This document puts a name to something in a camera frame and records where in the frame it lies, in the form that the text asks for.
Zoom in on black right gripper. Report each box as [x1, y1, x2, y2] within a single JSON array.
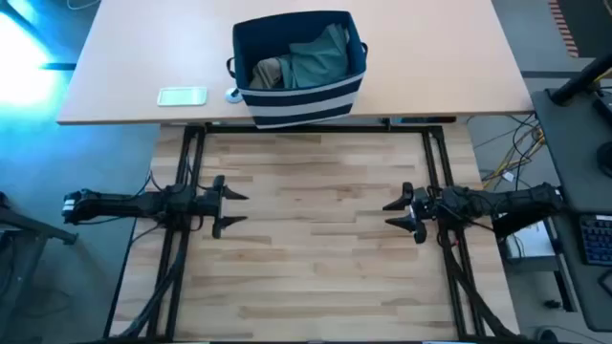
[[382, 183, 446, 244]]

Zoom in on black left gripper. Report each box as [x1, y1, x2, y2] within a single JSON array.
[[193, 175, 251, 240]]

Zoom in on navy white striped fabric bin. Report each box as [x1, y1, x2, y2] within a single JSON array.
[[226, 10, 369, 130]]

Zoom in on khaki shorts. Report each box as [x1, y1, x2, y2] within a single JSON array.
[[249, 56, 284, 91]]

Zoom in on teal green shorts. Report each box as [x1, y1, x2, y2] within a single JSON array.
[[279, 23, 350, 90]]

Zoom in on white box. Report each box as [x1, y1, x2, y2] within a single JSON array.
[[496, 220, 558, 262]]

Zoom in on light wooden office desk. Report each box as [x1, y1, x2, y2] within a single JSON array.
[[55, 0, 535, 126]]

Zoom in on dark grey side desk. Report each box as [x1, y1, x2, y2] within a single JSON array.
[[531, 88, 612, 333]]

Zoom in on black backlit keyboard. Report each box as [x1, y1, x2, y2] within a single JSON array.
[[579, 214, 612, 267]]

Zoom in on grey metal side table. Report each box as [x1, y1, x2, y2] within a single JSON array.
[[0, 190, 78, 344]]

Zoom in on black monitor pole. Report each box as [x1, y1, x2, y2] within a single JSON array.
[[549, 54, 612, 106]]

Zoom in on dark rug with orange edge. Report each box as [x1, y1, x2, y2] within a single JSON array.
[[548, 0, 612, 58]]

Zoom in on black aluminium table frame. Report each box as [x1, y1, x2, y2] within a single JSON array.
[[102, 122, 527, 344]]

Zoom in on yellow and black cable bundle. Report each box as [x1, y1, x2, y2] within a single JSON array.
[[480, 114, 546, 190]]

